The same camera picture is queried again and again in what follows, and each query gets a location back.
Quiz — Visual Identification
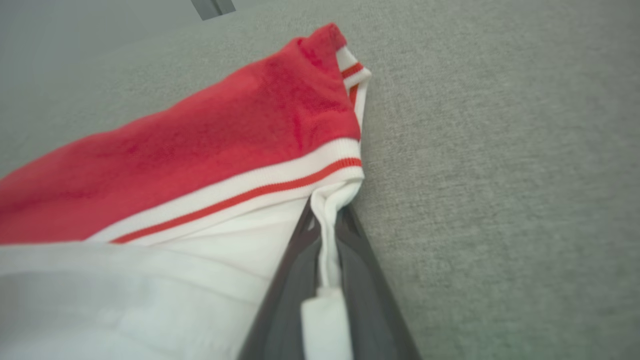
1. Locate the red shirt with white trim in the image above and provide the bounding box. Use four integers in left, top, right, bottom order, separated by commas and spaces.
0, 22, 374, 360

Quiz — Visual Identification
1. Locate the grey fabric sofa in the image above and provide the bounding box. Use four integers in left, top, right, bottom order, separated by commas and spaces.
0, 0, 640, 360

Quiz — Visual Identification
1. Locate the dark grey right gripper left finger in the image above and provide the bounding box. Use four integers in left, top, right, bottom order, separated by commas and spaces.
237, 199, 324, 360

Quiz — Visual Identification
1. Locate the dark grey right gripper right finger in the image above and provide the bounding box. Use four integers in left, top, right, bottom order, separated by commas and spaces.
332, 202, 422, 360

